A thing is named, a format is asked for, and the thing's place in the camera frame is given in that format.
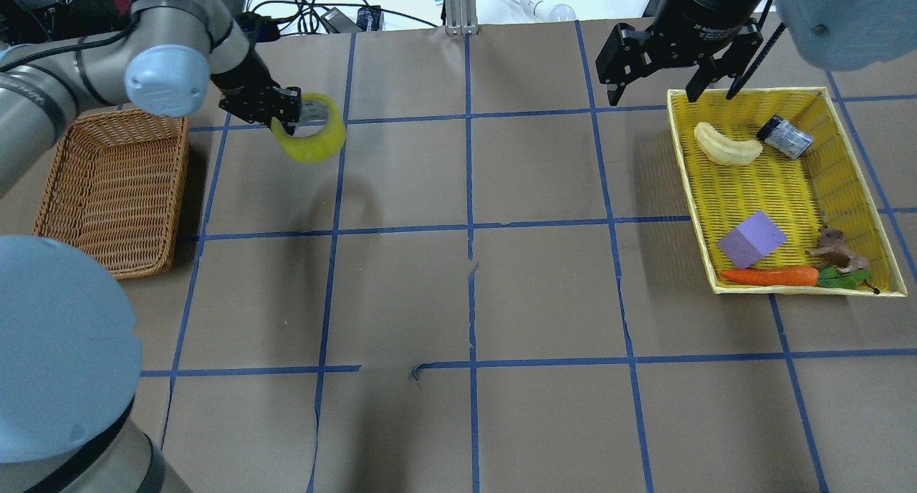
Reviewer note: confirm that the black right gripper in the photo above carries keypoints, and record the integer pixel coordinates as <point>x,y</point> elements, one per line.
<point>703,11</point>

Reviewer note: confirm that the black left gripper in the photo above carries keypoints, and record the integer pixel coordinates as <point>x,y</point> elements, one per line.
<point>241,79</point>

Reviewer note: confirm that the yellow packing tape roll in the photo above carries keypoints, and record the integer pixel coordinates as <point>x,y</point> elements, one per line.
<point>319,146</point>

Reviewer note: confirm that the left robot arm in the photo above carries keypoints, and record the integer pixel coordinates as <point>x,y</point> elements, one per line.
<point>115,109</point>

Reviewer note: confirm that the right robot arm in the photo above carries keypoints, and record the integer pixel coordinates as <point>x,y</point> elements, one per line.
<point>834,35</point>

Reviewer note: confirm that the pale bread piece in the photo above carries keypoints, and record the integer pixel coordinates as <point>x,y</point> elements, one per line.
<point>723,150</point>

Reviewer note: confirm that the small labelled can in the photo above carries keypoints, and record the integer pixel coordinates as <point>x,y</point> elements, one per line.
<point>782,135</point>

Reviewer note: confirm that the black power adapter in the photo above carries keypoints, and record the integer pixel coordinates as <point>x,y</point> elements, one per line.
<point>368,19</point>

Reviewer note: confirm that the brown wicker basket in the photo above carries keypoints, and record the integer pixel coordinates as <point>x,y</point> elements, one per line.
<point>115,188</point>

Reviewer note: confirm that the yellow plastic tray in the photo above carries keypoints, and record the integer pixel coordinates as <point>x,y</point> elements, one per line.
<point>825,186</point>

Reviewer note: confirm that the purple foam block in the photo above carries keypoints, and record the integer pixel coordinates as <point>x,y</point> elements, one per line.
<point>752,240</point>

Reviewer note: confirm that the orange toy carrot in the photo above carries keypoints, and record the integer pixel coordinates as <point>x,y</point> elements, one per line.
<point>773,277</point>

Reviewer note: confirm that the brown toy figure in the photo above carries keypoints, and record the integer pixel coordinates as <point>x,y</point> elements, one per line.
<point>832,249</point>

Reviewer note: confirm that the aluminium frame post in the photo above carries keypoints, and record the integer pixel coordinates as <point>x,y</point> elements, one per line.
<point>461,17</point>

